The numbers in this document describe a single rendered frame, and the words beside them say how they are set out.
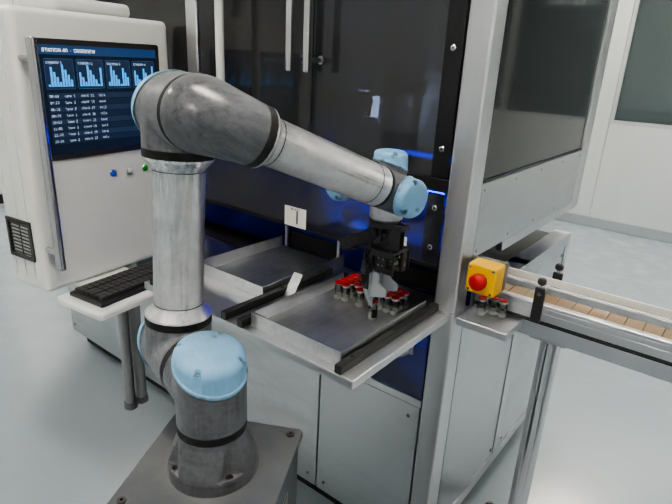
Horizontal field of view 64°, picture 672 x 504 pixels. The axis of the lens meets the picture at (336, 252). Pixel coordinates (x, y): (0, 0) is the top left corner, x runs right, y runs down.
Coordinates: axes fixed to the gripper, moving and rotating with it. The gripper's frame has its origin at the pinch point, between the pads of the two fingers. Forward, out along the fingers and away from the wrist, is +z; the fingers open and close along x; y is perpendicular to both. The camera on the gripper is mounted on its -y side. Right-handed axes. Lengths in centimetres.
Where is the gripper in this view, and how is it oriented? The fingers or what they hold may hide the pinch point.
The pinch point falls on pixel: (371, 298)
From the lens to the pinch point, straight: 128.2
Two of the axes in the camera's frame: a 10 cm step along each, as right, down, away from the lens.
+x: 6.2, -2.3, 7.5
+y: 7.8, 2.5, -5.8
